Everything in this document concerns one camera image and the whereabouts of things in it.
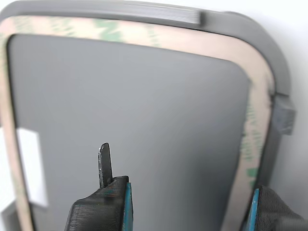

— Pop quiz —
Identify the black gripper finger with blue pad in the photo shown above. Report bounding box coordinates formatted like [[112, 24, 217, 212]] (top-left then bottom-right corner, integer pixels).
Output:
[[64, 142, 134, 231], [244, 184, 305, 231]]

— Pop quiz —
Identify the tan rectangular frame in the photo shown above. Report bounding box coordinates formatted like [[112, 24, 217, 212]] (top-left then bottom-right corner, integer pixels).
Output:
[[0, 15, 274, 231]]

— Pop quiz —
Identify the grey holder with black legs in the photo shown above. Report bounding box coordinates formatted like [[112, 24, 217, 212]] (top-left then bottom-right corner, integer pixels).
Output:
[[0, 0, 297, 231]]

